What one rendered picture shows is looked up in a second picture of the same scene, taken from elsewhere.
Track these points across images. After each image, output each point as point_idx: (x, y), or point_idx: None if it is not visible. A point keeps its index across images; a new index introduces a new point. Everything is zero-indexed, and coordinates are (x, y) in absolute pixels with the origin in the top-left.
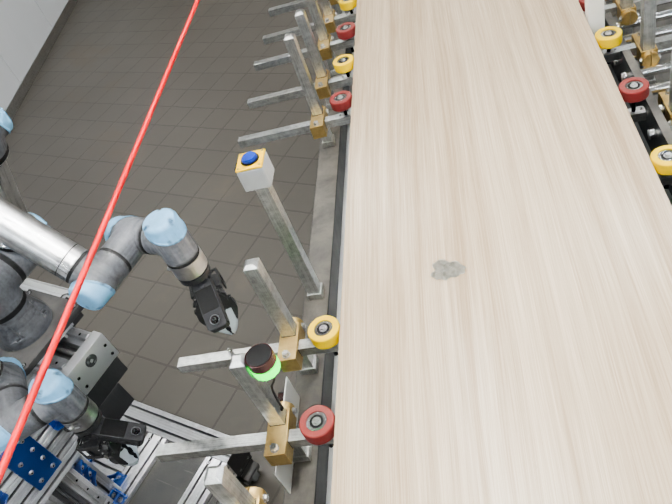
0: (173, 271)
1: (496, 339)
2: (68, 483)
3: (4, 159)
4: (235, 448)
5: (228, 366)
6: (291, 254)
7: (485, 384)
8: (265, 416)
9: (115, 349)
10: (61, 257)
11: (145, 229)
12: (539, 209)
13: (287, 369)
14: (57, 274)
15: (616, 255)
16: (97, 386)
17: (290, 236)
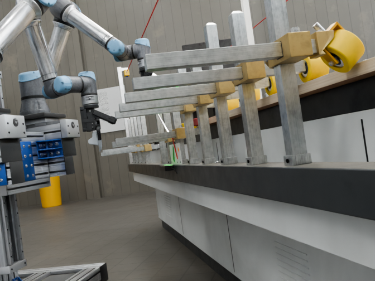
0: (142, 61)
1: None
2: (13, 226)
3: (73, 28)
4: (158, 134)
5: (138, 144)
6: (159, 130)
7: None
8: (174, 120)
9: (79, 133)
10: (107, 33)
11: (137, 39)
12: None
13: (171, 139)
14: (104, 38)
15: None
16: (67, 145)
17: (162, 119)
